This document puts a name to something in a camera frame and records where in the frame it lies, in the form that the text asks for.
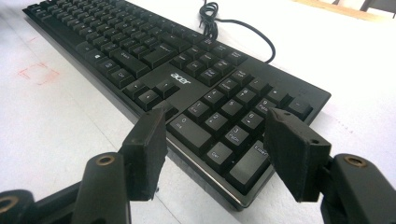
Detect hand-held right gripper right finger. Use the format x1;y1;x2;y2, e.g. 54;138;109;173
262;107;332;203

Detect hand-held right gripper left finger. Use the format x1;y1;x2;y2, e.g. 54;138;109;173
119;106;169;202

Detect black computer keyboard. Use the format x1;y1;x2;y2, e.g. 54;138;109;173
21;0;332;213

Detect white foam board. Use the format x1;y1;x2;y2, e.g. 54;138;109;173
0;0;396;224

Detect black keyboard cable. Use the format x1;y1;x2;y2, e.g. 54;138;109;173
199;0;276;64

